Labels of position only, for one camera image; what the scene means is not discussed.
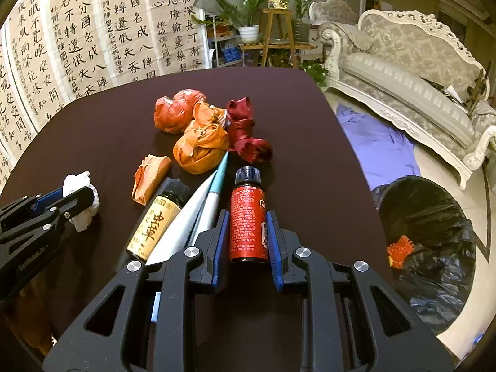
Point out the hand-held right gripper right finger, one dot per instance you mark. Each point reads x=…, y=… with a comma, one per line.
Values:
x=274, y=248

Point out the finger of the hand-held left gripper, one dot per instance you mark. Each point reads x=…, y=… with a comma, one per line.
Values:
x=79, y=201
x=50, y=198

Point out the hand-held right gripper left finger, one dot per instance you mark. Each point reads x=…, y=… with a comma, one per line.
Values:
x=219, y=248

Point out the white tissue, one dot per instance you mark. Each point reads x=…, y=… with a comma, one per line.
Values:
x=75, y=181

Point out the red label brown bottle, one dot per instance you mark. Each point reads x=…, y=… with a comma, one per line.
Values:
x=248, y=221

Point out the orange plastic bag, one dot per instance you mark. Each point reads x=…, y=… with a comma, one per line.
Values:
x=197, y=151

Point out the dark red ribbon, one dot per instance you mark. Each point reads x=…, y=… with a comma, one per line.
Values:
x=240, y=131

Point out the trash bin with black bag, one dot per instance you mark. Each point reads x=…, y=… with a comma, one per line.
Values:
x=426, y=209

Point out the white and teal tube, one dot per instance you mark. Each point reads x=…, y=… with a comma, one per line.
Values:
x=186, y=221

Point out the orange brown cloth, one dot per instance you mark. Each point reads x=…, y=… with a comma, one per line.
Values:
x=23, y=317

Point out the yellow label brown bottle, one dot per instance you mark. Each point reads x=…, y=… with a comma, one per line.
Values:
x=155, y=224

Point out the small orange crumpled wrapper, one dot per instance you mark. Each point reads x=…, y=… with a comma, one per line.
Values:
x=149, y=178

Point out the orange crumpled paper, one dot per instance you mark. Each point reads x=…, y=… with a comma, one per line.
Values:
x=401, y=252

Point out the red plastic bag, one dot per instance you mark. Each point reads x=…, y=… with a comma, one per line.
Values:
x=172, y=114

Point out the purple cloth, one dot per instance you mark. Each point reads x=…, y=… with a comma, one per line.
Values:
x=379, y=143

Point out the small green floor plant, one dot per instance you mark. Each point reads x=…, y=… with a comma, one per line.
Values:
x=314, y=71

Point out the blue box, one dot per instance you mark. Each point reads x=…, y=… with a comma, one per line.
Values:
x=230, y=53

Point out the metal storage shelf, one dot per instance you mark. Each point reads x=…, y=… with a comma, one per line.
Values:
x=217, y=46

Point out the ornate cream sofa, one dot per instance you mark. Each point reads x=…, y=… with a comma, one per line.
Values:
x=407, y=85

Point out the white plant pot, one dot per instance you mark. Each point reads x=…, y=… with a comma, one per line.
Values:
x=248, y=34

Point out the grey plant pot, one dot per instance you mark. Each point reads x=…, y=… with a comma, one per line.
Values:
x=301, y=30

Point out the wooden plant stand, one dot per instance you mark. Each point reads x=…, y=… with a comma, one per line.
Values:
x=279, y=27

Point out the white papers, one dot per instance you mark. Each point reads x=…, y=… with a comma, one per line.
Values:
x=453, y=92

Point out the gold ornament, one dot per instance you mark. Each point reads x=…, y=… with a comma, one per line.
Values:
x=277, y=3

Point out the ornate cream armchair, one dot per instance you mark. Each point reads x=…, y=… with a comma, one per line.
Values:
x=333, y=7

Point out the calligraphy paper wall hanging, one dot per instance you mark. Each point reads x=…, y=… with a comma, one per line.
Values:
x=97, y=27

